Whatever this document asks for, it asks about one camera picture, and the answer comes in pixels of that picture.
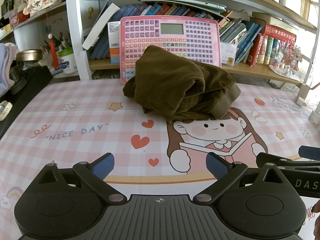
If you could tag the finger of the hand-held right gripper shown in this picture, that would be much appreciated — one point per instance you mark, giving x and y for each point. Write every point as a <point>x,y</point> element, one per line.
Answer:
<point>292,163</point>
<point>310,152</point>

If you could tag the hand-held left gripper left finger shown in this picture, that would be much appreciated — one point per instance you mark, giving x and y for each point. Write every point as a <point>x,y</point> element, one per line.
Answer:
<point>103,165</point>

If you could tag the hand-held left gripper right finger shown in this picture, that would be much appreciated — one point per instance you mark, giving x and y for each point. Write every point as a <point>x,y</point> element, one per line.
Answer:
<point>216,166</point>

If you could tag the olive brown pants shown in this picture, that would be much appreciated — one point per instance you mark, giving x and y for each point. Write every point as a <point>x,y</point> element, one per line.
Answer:
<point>180,85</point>

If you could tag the pink checked printed desk mat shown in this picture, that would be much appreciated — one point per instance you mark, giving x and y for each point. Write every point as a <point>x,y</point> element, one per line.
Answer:
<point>75,120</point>

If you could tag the carousel ornament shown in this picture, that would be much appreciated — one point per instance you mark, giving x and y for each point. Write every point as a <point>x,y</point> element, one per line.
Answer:
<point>287,57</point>

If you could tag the black box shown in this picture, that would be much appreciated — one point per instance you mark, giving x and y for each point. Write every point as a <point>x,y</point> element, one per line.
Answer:
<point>32,85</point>

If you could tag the white plastic jar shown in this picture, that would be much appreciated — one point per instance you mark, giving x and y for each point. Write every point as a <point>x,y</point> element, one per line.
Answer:
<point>67,62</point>

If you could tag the white box with yellow print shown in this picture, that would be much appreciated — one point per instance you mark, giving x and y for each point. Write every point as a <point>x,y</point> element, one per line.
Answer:
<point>228,55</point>

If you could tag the white wrist watch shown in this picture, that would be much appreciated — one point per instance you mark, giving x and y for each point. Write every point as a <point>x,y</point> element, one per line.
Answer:
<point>5,110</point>

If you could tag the standing hardcover books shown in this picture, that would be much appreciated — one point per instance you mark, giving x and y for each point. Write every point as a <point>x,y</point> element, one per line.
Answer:
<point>262,50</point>

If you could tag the blue and orange box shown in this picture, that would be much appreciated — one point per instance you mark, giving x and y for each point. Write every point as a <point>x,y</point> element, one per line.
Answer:
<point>114,47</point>

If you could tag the dark round tin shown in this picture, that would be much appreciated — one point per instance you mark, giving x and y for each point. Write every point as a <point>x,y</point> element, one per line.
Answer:
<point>17,80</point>

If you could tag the red hardcover book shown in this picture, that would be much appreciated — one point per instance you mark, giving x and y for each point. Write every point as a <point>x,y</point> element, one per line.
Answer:
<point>280,32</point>

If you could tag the white wooden bookshelf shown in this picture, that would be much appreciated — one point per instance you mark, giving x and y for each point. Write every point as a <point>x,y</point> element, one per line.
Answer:
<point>75,42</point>

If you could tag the red tassel ornament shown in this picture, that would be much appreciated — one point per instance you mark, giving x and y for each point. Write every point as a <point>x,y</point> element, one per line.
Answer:
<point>52,50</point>

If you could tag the bunch of pens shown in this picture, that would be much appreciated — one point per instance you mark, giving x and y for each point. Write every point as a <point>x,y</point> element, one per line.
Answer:
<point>62,41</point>

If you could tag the row of blue books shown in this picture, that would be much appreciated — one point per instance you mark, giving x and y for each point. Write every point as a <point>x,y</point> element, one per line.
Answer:
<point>252,33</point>

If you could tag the brass round tin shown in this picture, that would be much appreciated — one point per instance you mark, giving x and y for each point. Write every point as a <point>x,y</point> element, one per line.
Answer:
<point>28,55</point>

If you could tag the pink learning tablet toy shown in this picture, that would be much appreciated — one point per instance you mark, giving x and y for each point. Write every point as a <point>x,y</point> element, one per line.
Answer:
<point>190,35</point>

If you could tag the tan thick book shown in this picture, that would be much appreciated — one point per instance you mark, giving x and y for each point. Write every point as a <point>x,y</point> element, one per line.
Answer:
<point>272,20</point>

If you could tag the lavender cloth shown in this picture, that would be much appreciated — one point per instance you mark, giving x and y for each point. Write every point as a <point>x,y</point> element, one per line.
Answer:
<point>6,67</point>

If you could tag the teal flat folder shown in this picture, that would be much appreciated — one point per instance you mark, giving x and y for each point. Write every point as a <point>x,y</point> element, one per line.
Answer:
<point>180,1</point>

